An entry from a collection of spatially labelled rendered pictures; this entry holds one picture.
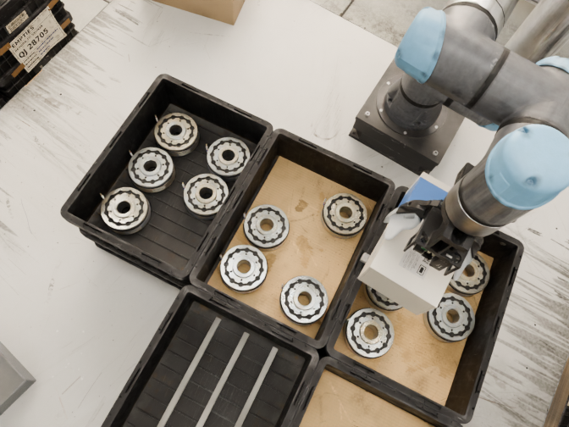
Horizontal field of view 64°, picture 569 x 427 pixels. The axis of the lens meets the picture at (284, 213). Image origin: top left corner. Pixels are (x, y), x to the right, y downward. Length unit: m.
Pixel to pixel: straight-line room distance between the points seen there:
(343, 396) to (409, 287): 0.35
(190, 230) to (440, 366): 0.62
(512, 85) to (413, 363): 0.67
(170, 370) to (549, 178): 0.78
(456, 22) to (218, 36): 1.02
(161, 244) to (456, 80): 0.73
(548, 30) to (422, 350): 0.66
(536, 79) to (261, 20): 1.09
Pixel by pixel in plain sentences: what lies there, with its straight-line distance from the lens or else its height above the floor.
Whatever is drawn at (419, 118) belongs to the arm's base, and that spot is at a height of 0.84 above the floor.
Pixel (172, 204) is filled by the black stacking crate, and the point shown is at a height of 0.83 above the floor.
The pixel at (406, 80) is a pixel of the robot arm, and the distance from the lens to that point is 1.19.
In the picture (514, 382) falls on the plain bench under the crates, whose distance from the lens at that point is 1.30.
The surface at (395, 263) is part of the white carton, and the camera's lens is 0.76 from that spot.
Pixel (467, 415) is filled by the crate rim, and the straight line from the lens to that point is 0.99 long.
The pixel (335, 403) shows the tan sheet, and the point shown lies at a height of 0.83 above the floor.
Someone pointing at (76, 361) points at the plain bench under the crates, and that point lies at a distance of 1.20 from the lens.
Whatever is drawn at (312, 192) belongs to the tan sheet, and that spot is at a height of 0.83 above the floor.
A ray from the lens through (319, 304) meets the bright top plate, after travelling 1.00.
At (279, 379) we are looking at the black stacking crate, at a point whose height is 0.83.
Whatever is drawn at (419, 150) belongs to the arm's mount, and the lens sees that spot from 1.25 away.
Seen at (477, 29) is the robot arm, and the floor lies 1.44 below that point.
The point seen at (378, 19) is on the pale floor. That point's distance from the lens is 2.60.
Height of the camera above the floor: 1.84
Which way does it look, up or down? 70 degrees down
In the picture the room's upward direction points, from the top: 12 degrees clockwise
